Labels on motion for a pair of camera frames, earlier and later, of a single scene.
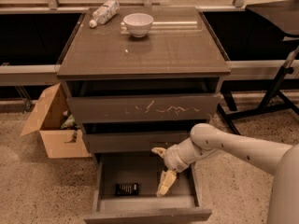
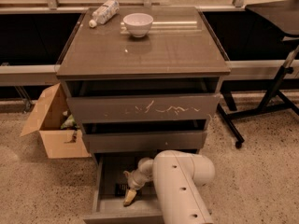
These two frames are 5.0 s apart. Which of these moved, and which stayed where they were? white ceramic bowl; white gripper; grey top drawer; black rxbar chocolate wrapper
Moved: white gripper
Stayed: white ceramic bowl; grey top drawer; black rxbar chocolate wrapper
